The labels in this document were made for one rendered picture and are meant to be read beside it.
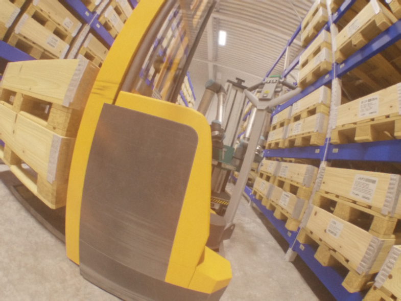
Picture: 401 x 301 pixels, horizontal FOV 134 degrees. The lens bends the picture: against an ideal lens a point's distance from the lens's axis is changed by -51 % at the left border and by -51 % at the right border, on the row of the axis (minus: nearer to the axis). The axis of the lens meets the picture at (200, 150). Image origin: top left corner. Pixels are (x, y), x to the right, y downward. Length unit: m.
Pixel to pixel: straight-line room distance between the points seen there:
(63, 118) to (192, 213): 0.64
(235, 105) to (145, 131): 1.87
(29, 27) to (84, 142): 1.69
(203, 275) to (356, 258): 0.87
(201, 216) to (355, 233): 0.96
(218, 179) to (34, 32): 2.79
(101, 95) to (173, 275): 0.73
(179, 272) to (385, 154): 1.27
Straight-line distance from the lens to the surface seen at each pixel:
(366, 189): 1.21
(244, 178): 1.00
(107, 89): 0.72
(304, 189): 1.79
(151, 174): 0.53
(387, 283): 1.07
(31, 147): 1.00
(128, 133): 0.57
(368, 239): 1.14
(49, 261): 1.08
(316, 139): 1.86
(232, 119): 2.26
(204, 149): 0.50
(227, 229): 1.04
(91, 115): 0.74
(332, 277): 1.38
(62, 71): 0.93
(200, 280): 0.68
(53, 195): 0.87
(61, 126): 0.80
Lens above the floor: 0.77
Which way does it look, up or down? level
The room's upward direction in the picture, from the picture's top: 17 degrees clockwise
